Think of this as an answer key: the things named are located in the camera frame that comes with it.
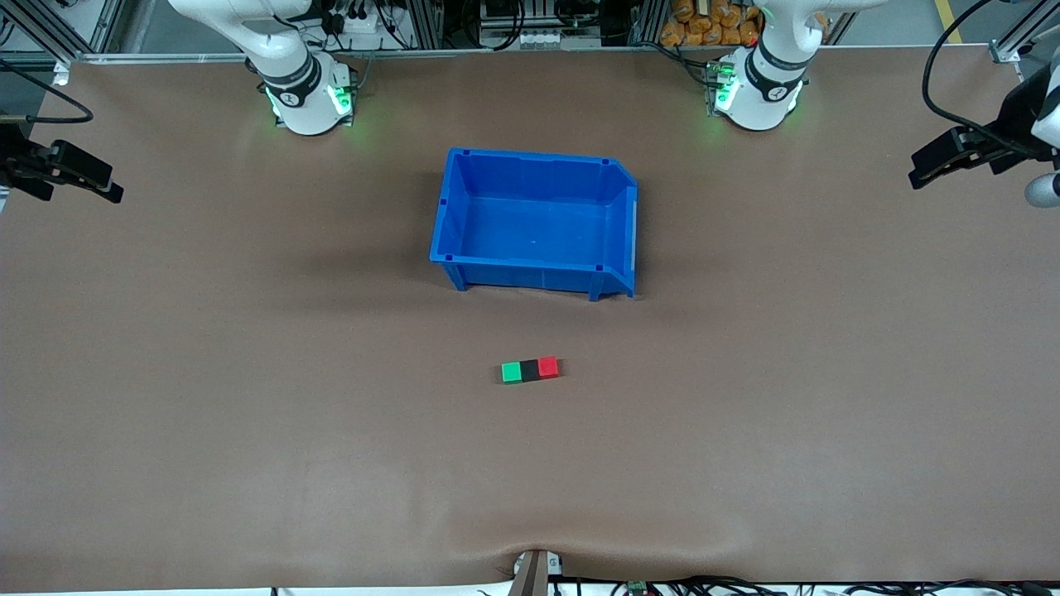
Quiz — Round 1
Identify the orange snack bags pile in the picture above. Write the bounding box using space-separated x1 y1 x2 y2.
659 0 764 48

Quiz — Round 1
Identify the white power strip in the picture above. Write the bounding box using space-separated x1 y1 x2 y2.
326 7 391 51

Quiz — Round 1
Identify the brown table mat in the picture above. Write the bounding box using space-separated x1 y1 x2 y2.
0 46 1060 594

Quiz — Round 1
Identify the blue plastic storage bin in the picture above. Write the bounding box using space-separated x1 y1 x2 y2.
429 147 639 302

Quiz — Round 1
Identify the metal table edge clamp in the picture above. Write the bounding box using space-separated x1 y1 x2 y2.
512 548 565 596

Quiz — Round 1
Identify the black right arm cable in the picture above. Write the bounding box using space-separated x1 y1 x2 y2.
0 58 94 126

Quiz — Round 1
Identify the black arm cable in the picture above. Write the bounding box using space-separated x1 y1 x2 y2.
0 58 94 126
922 0 1029 155

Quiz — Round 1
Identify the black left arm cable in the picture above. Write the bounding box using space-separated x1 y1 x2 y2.
922 0 1029 155

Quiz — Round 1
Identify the aluminium frame post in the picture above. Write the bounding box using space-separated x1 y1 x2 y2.
15 0 127 59
989 0 1060 65

